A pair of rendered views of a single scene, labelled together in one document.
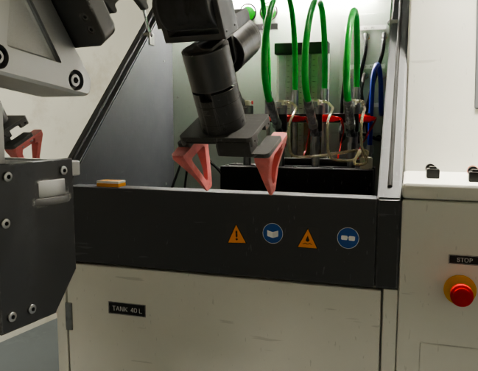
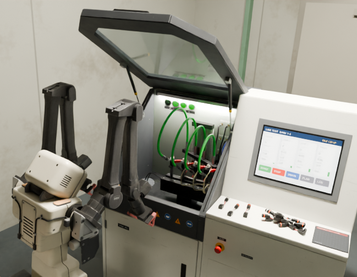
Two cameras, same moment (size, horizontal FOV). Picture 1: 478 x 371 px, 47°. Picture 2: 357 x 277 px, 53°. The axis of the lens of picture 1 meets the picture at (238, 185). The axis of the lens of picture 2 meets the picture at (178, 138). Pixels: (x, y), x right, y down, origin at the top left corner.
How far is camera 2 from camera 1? 124 cm
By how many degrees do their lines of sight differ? 16
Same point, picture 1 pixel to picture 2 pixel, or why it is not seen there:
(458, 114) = (241, 179)
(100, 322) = (115, 228)
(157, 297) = (132, 225)
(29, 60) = (86, 235)
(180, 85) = (156, 126)
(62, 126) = (116, 93)
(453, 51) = (243, 156)
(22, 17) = (85, 228)
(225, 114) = (137, 211)
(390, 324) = (200, 251)
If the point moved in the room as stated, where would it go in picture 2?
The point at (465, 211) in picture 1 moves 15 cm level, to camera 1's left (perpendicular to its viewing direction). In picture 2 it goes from (222, 225) to (194, 221)
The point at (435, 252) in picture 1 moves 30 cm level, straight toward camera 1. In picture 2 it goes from (213, 234) to (186, 266)
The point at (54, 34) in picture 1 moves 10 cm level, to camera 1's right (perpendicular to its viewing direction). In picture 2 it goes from (91, 228) to (115, 232)
